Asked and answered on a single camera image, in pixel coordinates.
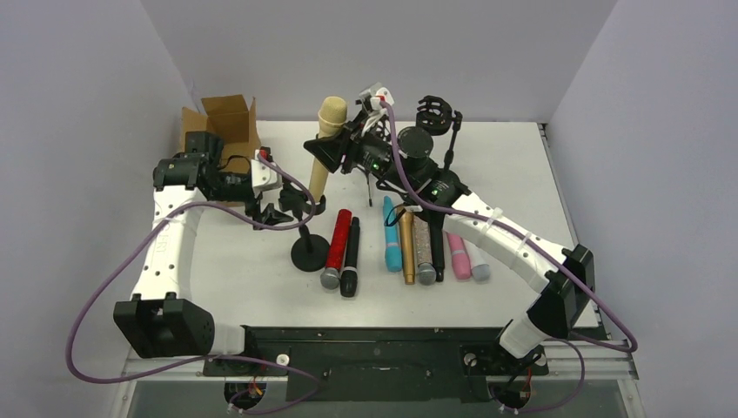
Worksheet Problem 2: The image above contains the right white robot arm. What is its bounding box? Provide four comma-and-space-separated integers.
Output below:
304, 124, 594, 359

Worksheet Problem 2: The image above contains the white grey microphone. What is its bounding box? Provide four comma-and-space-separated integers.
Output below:
464, 240, 491, 282

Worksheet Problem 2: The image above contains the brown cardboard box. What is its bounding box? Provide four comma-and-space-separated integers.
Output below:
166, 95, 261, 207

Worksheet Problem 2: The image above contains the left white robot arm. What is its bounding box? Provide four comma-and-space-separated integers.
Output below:
113, 131, 294, 359

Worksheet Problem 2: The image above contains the clip mic stand round base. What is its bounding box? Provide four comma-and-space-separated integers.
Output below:
291, 225, 330, 273

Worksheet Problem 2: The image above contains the purple cable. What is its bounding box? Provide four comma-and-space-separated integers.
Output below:
64, 158, 324, 416
377, 98, 639, 415

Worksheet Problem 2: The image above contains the silver glitter microphone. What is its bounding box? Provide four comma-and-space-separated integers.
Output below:
413, 217, 436, 286

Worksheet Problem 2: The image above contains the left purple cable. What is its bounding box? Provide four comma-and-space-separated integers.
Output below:
64, 158, 324, 416

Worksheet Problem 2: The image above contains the tripod shock mount stand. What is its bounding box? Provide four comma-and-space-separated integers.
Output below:
348, 107, 389, 207

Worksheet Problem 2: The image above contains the red glitter microphone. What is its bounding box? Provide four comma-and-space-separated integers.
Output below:
320, 209, 352, 290

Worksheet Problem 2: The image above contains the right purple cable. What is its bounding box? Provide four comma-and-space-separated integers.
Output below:
377, 98, 639, 415

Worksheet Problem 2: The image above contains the pink microphone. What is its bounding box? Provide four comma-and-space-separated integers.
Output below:
446, 233, 472, 280

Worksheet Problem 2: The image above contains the shock mount stand round base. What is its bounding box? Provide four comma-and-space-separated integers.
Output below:
415, 95, 463, 172

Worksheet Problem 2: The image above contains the gold microphone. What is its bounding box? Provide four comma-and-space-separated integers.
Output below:
397, 206, 416, 285

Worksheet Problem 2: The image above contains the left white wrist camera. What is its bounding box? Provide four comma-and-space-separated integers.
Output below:
250, 146, 282, 194

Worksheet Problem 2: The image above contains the cream microphone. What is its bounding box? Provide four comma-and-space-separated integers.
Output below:
309, 96, 347, 201

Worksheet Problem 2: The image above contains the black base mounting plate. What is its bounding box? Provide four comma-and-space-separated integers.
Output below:
203, 327, 562, 408

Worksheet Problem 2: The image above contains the blue microphone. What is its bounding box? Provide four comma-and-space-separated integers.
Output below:
382, 196, 402, 273

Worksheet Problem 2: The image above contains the slim black microphone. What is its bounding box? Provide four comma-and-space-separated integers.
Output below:
429, 226, 446, 282

